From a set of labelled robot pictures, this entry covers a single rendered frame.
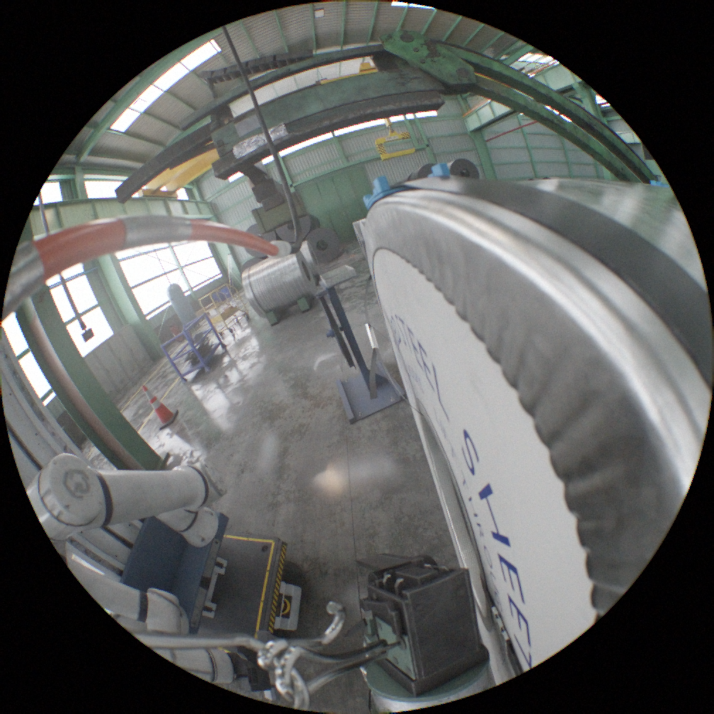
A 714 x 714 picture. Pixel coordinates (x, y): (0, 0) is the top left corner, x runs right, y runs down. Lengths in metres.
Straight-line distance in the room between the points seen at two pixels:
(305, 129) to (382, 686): 1.10
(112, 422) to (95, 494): 2.85
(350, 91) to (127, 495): 1.16
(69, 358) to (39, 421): 2.29
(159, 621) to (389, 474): 1.41
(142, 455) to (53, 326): 1.80
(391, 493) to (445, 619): 1.32
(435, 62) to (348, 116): 0.37
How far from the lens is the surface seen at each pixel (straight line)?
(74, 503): 0.49
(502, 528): 0.18
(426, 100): 0.95
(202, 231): 0.15
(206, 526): 1.13
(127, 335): 11.89
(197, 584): 1.14
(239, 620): 1.39
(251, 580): 1.37
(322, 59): 1.02
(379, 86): 0.94
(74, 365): 3.32
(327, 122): 0.85
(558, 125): 1.16
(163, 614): 0.76
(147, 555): 1.19
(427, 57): 1.03
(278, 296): 5.24
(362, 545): 1.50
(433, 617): 0.29
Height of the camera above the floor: 1.36
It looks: 29 degrees down
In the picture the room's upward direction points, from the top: 23 degrees counter-clockwise
